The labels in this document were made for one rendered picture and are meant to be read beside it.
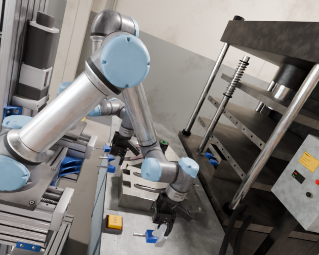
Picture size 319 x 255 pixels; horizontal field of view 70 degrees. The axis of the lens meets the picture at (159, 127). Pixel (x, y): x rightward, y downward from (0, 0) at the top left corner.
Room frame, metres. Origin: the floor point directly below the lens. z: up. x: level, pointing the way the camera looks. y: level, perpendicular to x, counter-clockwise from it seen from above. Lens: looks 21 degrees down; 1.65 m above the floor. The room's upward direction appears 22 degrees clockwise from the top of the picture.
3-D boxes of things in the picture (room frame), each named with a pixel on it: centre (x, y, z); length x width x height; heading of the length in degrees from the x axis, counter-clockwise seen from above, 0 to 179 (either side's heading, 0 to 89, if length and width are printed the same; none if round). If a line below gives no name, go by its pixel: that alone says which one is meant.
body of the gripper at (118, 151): (1.05, 0.15, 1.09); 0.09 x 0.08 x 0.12; 110
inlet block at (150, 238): (0.72, -0.13, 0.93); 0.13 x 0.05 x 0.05; 109
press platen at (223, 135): (1.99, -0.87, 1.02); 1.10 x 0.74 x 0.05; 17
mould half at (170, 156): (1.46, 0.03, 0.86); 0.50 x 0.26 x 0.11; 125
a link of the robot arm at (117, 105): (1.09, 0.24, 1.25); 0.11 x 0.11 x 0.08; 59
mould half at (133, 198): (1.15, -0.16, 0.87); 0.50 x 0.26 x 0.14; 107
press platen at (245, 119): (1.99, -0.87, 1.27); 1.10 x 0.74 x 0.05; 17
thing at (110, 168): (1.05, 0.17, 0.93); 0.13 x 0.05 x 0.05; 110
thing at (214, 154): (1.91, -0.76, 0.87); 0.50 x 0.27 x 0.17; 107
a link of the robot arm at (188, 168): (0.72, -0.14, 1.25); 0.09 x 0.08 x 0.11; 114
